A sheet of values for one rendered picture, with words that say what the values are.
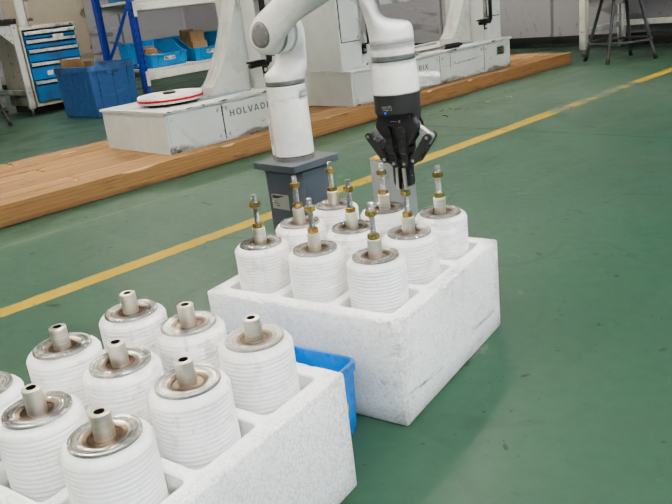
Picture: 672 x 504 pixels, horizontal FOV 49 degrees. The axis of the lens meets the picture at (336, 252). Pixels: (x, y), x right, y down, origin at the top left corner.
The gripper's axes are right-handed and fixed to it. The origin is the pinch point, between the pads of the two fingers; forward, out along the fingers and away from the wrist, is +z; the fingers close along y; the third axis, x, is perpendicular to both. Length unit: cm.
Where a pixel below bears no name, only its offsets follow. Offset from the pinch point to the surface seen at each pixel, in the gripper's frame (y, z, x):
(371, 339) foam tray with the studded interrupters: 3.9, 20.3, -19.4
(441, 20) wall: -305, 10, 565
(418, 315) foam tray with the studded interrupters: 8.6, 18.3, -12.8
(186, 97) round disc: -190, 6, 122
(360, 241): -8.0, 11.1, -3.5
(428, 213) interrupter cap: -2.0, 9.7, 10.2
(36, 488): -5, 16, -70
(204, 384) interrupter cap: 6, 9, -54
